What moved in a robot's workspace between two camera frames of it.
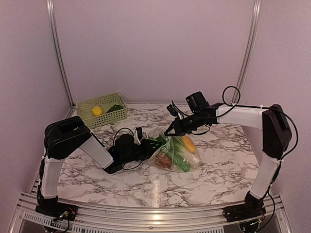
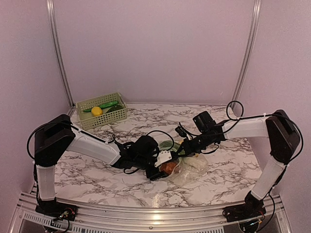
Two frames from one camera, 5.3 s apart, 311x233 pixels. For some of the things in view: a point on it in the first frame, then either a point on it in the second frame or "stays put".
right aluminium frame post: [250, 49] stays put
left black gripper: [148, 147] to [155, 174]
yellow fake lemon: [97, 110] stays put
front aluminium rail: [27, 218] stays put
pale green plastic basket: [103, 110] stays put
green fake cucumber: [178, 160] to [103, 106]
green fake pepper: [115, 107] stays put
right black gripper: [180, 131] to [183, 145]
